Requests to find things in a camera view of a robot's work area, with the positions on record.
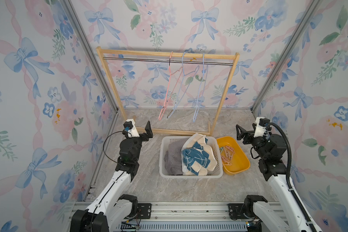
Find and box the dark teal patterned towel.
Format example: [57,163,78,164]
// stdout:
[181,142,213,176]

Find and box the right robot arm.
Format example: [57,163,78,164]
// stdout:
[236,118,322,232]

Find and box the light blue wire hanger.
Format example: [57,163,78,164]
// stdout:
[167,51,200,119]

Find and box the white perforated plastic basket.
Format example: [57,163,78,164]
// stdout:
[159,133,223,179]

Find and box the wooden clothes rack frame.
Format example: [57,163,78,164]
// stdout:
[96,46,240,136]

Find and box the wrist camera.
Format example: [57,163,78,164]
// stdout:
[253,117,271,138]
[123,119,140,139]

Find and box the metal hanging rod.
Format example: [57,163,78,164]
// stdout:
[102,57,233,66]

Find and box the pink wire hanger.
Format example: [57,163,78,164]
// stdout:
[158,51,174,121]

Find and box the yellow plastic tray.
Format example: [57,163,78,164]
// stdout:
[217,136,250,176]

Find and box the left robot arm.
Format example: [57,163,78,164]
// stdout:
[70,119,153,232]

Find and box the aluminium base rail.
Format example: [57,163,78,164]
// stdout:
[105,202,311,232]

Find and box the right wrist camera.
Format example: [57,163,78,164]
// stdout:
[253,117,271,138]

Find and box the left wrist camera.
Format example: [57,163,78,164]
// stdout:
[123,119,140,139]

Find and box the beige towel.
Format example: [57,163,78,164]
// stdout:
[181,133,217,176]

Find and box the black corrugated cable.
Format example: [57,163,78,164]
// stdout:
[265,121,318,232]

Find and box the grey terry towel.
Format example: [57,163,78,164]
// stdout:
[164,139,187,176]

